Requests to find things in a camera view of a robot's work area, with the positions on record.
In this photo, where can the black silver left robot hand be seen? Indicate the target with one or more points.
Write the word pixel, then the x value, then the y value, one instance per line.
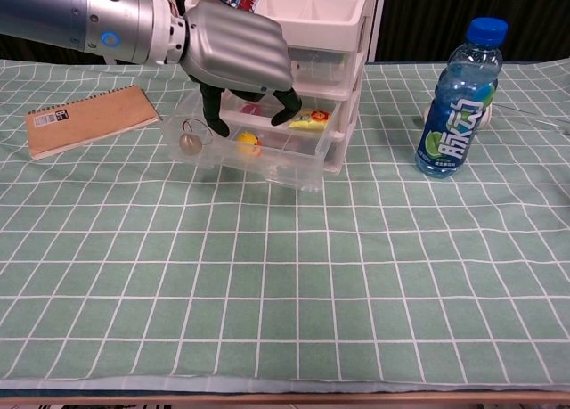
pixel 236 48

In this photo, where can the small yellow object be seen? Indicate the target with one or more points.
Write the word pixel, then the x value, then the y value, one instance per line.
pixel 247 144

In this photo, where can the clear plastic drawer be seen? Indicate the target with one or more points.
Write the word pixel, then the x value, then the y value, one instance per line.
pixel 294 164
pixel 325 72

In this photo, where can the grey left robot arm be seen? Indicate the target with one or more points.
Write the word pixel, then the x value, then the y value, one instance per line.
pixel 67 12

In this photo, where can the white drawer organizer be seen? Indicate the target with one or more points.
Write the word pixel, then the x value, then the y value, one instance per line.
pixel 329 21

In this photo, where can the yellow snack packet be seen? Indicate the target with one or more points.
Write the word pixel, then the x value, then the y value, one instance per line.
pixel 307 121

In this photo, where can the brown spiral notebook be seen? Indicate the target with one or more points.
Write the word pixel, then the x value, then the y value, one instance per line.
pixel 89 119

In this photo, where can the green checkered tablecloth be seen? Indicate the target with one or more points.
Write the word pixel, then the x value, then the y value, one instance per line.
pixel 285 271

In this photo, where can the blue drink bottle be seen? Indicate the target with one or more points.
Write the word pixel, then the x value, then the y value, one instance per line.
pixel 458 115

